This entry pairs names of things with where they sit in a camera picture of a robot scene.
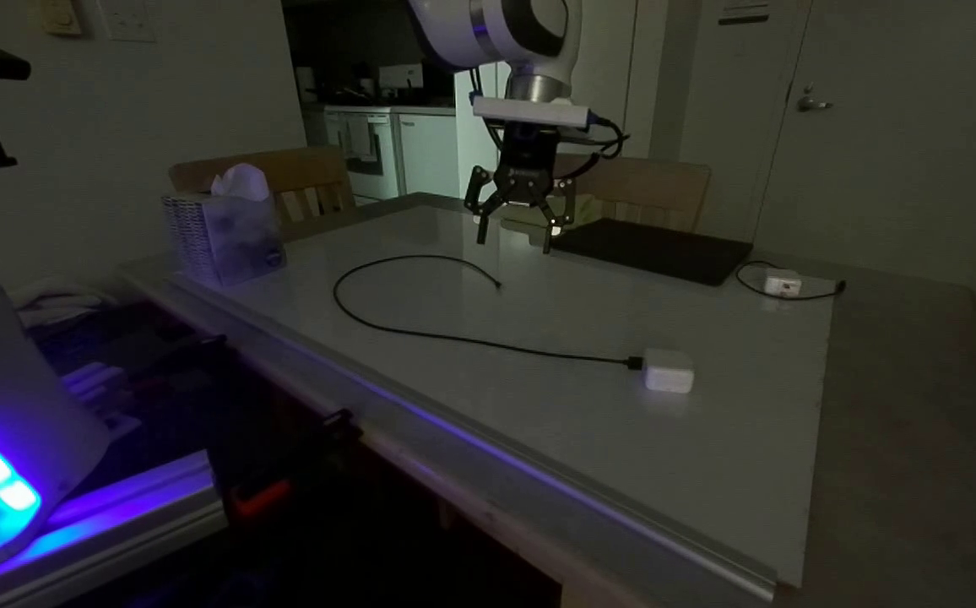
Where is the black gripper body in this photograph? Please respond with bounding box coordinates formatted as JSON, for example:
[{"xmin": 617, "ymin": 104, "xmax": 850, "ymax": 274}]
[{"xmin": 487, "ymin": 118, "xmax": 567, "ymax": 212}]

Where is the long black charging cable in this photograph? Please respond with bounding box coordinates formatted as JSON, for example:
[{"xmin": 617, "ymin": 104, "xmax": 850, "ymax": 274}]
[{"xmin": 329, "ymin": 251, "xmax": 650, "ymax": 376}]

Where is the large white charger adapter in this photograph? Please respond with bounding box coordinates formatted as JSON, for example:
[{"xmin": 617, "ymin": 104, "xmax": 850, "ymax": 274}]
[{"xmin": 639, "ymin": 345, "xmax": 700, "ymax": 398}]

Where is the white kitchen cabinet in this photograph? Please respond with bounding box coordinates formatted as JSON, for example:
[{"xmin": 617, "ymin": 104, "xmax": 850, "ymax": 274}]
[{"xmin": 321, "ymin": 104, "xmax": 464, "ymax": 204}]

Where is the black flat pad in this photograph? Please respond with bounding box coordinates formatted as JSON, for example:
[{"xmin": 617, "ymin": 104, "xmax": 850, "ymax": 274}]
[{"xmin": 549, "ymin": 217, "xmax": 758, "ymax": 290}]

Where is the small white charger adapter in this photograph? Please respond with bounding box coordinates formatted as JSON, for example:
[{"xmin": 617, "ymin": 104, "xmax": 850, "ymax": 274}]
[{"xmin": 759, "ymin": 269, "xmax": 806, "ymax": 299}]

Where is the large white table board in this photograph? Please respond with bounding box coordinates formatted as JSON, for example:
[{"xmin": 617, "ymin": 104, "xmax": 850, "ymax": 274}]
[{"xmin": 163, "ymin": 200, "xmax": 840, "ymax": 601}]

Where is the white tissue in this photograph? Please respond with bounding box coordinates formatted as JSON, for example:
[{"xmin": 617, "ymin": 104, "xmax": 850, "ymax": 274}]
[{"xmin": 205, "ymin": 161, "xmax": 279, "ymax": 204}]

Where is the clear plastic container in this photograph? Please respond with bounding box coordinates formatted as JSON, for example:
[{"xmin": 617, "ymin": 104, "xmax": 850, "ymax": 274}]
[{"xmin": 159, "ymin": 190, "xmax": 292, "ymax": 287}]

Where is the white door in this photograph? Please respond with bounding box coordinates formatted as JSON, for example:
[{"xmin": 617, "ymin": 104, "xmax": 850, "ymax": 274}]
[{"xmin": 755, "ymin": 0, "xmax": 976, "ymax": 293}]

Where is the red clamp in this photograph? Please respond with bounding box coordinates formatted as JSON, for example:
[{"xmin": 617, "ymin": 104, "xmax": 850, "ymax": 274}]
[{"xmin": 223, "ymin": 475, "xmax": 295, "ymax": 523}]

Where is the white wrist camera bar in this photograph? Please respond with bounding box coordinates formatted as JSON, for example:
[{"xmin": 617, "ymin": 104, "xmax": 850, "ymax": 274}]
[{"xmin": 467, "ymin": 91, "xmax": 596, "ymax": 130}]

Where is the metal door handle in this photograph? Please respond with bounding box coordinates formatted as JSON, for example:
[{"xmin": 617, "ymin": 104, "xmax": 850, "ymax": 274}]
[{"xmin": 794, "ymin": 85, "xmax": 834, "ymax": 118}]

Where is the yellow wall note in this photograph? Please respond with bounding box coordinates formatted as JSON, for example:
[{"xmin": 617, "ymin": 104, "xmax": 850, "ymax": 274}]
[{"xmin": 33, "ymin": 0, "xmax": 88, "ymax": 45}]

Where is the aluminium frame rail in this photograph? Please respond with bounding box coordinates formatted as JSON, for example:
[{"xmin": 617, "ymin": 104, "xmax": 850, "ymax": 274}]
[{"xmin": 0, "ymin": 449, "xmax": 235, "ymax": 608}]

